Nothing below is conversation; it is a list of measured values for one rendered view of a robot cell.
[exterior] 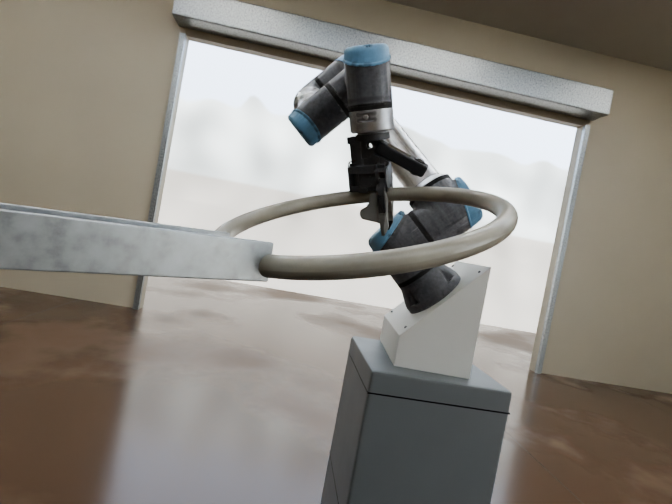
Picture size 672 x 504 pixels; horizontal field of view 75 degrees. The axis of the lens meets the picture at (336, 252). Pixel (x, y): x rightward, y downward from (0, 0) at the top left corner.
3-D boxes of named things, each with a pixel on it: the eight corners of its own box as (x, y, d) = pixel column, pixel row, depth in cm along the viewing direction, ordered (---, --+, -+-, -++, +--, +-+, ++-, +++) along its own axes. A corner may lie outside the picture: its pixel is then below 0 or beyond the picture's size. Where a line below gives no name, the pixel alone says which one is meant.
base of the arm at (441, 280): (407, 305, 147) (389, 281, 147) (453, 272, 145) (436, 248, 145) (412, 319, 128) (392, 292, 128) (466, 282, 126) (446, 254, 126)
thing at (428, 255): (363, 322, 40) (360, 291, 40) (160, 248, 76) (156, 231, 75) (573, 209, 71) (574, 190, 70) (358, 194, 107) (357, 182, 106)
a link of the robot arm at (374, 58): (386, 45, 91) (392, 36, 81) (390, 108, 94) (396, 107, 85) (341, 50, 91) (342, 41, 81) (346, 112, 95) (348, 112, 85)
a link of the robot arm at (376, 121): (396, 107, 92) (387, 107, 83) (397, 131, 94) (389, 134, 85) (355, 111, 95) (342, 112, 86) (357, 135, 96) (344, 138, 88)
